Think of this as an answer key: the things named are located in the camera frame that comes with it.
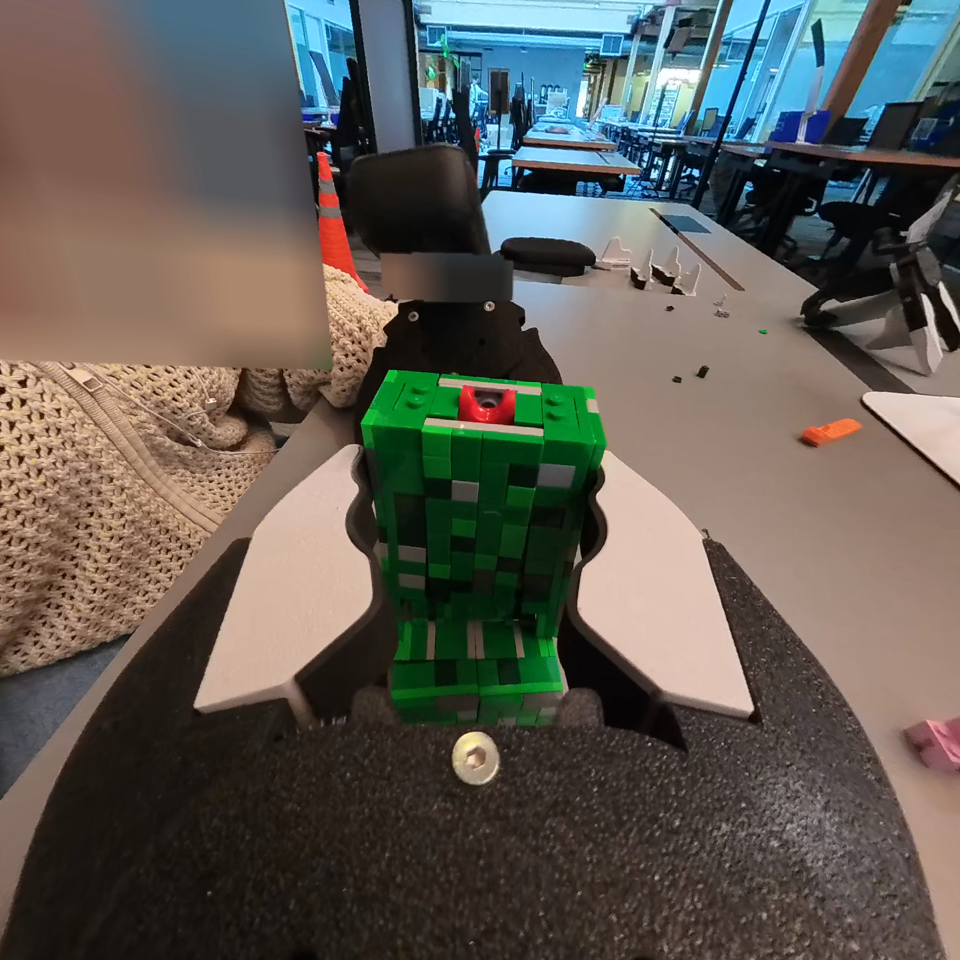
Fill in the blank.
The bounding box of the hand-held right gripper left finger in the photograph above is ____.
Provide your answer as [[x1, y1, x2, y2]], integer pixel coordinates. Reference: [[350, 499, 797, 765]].
[[193, 444, 391, 732]]

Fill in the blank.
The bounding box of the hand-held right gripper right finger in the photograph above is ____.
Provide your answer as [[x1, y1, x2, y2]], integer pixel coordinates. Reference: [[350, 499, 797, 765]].
[[562, 450, 755, 725]]

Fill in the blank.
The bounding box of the green lego creeper figure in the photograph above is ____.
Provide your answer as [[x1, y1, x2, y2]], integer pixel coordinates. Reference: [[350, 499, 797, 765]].
[[360, 369, 607, 727]]

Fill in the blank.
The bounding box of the person's left forearm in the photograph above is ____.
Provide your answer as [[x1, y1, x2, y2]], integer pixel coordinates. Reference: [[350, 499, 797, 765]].
[[322, 262, 400, 410]]

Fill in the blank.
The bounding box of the orange lego brick separator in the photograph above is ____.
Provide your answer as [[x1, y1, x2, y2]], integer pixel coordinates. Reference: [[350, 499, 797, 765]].
[[798, 417, 864, 449]]

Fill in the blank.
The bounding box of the pink lego pig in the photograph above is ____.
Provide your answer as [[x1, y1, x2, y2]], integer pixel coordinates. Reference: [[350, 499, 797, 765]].
[[903, 716, 960, 774]]

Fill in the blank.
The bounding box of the orange striped cone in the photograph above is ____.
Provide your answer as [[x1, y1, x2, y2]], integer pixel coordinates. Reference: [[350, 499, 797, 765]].
[[316, 151, 369, 290]]

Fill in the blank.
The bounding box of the grey pillar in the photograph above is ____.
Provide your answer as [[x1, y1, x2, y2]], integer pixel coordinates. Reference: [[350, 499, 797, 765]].
[[358, 0, 421, 155]]

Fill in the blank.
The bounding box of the black oval case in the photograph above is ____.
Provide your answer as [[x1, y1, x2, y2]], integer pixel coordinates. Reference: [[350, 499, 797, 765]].
[[500, 236, 597, 277]]

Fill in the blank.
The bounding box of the wooden desk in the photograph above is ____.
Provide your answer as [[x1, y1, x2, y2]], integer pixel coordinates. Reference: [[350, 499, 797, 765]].
[[522, 126, 620, 151], [510, 144, 644, 196]]

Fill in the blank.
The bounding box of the cream knit sweater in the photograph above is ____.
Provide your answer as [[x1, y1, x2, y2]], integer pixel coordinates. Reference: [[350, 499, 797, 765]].
[[0, 360, 335, 676]]

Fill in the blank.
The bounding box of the white book stand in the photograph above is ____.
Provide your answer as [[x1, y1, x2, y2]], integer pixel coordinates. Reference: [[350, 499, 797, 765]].
[[860, 390, 960, 487]]

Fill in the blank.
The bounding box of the black white folding stand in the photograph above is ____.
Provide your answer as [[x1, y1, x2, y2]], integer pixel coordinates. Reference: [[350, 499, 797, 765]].
[[798, 176, 960, 376]]

